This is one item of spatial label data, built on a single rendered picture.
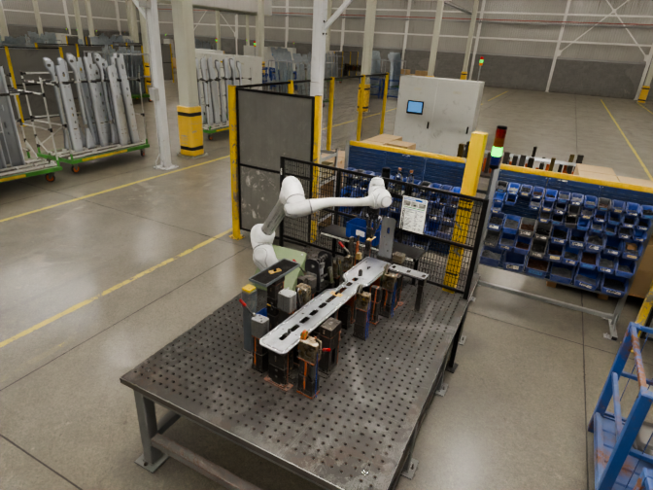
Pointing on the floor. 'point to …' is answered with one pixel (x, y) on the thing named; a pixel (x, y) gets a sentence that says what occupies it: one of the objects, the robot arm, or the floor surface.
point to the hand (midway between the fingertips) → (371, 233)
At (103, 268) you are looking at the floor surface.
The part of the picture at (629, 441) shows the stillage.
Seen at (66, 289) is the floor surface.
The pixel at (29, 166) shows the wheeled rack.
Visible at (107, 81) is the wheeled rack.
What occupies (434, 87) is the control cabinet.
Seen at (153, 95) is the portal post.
